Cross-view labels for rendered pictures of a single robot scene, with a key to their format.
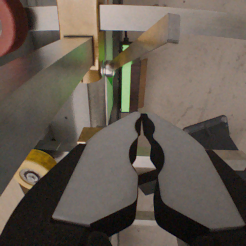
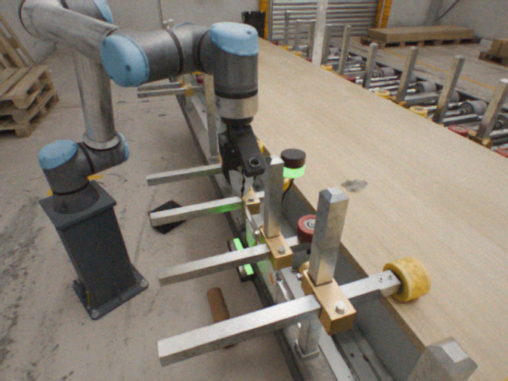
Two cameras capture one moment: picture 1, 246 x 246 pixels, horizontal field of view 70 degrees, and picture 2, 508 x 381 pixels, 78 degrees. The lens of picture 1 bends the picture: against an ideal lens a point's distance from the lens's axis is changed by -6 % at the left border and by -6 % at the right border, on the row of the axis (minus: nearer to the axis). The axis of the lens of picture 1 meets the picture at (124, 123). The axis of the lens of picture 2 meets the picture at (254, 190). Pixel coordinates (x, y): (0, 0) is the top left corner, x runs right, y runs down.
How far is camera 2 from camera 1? 67 cm
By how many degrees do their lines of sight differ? 25
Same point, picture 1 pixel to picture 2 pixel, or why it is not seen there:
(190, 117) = (143, 302)
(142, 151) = (221, 209)
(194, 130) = (134, 288)
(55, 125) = (284, 223)
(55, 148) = not seen: hidden behind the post
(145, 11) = (248, 254)
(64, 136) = not seen: hidden behind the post
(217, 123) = (103, 305)
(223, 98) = (102, 339)
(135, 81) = not seen: hidden behind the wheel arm
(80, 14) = (275, 243)
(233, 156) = (162, 219)
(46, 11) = (292, 243)
